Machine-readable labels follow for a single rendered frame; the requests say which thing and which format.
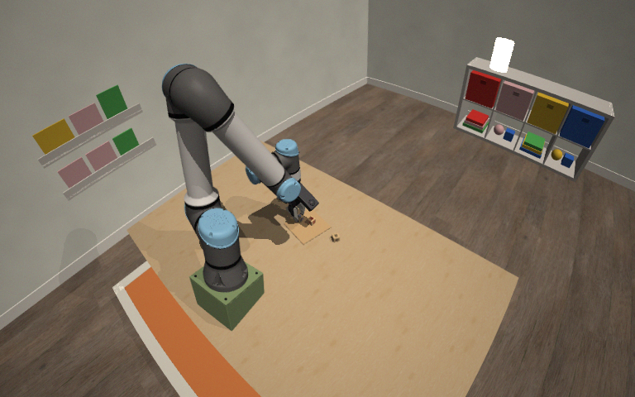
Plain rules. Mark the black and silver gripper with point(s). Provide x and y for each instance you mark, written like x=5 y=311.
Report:
x=293 y=210

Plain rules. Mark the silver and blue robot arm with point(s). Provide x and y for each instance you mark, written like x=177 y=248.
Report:
x=197 y=104

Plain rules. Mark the tan square mat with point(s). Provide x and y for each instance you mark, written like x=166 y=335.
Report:
x=304 y=231

